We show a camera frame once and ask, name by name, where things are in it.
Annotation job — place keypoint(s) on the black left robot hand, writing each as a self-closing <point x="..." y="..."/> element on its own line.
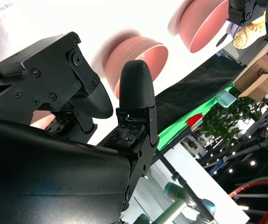
<point x="243" y="10"/>

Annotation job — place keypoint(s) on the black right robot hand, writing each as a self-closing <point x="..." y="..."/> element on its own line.
<point x="43" y="175"/>

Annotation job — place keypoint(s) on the pink bowl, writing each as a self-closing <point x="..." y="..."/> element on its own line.
<point x="201" y="23"/>
<point x="39" y="121"/>
<point x="133" y="49"/>

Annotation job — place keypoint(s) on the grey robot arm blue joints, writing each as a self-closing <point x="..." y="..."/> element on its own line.
<point x="173" y="193"/>

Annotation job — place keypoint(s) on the yellow rose figure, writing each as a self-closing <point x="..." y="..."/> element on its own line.
<point x="242" y="38"/>

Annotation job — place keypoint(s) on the black round table grommet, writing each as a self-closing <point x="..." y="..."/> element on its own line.
<point x="221" y="40"/>

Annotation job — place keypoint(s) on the cardboard box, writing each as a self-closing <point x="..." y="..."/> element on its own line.
<point x="257" y="79"/>

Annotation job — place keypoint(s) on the black cloth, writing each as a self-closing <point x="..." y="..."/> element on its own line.
<point x="194" y="88"/>

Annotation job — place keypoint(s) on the green leafy plant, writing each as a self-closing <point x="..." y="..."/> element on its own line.
<point x="222" y="126"/>

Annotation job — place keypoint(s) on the small red object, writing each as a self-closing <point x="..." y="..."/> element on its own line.
<point x="194" y="121"/>

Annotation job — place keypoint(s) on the green cloth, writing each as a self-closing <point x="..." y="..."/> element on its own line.
<point x="182" y="123"/>

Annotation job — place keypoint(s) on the black tripod pole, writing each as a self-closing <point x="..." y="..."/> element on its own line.
<point x="185" y="184"/>

